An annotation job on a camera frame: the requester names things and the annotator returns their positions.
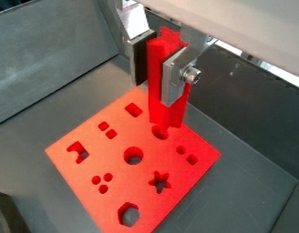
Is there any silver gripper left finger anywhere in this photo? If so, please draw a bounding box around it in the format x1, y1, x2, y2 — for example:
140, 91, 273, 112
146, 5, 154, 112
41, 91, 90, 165
114, 0, 156, 86

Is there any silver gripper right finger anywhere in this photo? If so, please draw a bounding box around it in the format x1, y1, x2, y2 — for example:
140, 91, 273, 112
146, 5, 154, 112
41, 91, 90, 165
160, 25, 216, 106

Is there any black object at corner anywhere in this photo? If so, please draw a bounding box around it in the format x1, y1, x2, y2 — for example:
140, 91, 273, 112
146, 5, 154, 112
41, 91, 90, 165
0, 192, 31, 233

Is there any red shape-sorting board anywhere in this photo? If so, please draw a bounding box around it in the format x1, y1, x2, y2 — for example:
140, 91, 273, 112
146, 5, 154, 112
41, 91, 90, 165
46, 88, 220, 233

